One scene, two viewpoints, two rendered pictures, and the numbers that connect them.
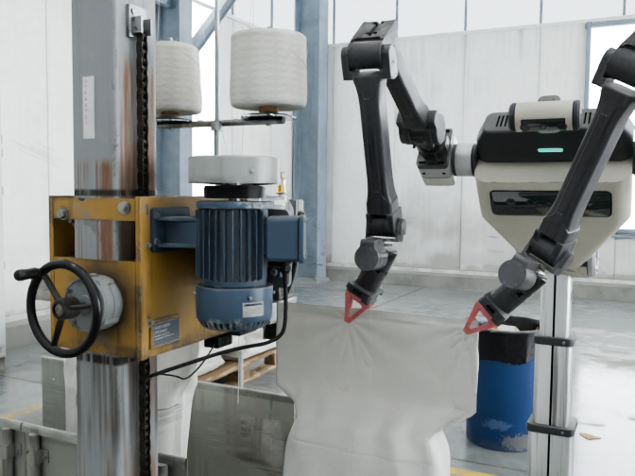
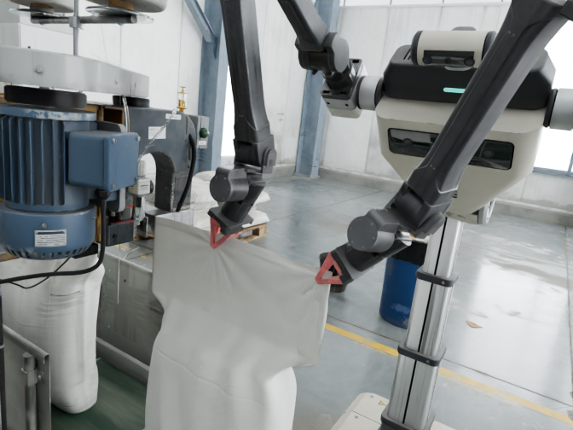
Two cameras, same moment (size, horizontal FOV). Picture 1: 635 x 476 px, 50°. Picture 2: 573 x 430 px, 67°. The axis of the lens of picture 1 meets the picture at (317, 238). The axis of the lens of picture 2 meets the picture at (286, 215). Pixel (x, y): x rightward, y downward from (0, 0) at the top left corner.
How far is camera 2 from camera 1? 70 cm
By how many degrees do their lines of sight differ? 11
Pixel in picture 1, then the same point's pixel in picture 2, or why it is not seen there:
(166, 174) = (208, 90)
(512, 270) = (363, 229)
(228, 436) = (150, 312)
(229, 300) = (18, 225)
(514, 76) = not seen: hidden behind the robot
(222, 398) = (147, 281)
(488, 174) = (388, 110)
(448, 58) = (426, 24)
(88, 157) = not seen: outside the picture
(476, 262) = not seen: hidden behind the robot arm
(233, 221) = (25, 132)
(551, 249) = (418, 209)
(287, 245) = (91, 168)
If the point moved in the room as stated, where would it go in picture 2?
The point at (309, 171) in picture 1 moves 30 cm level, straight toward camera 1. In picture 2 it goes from (315, 100) to (315, 99)
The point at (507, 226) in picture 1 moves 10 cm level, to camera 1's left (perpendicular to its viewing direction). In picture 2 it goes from (403, 165) to (367, 160)
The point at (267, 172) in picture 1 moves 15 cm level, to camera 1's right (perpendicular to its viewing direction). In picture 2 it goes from (66, 74) to (163, 85)
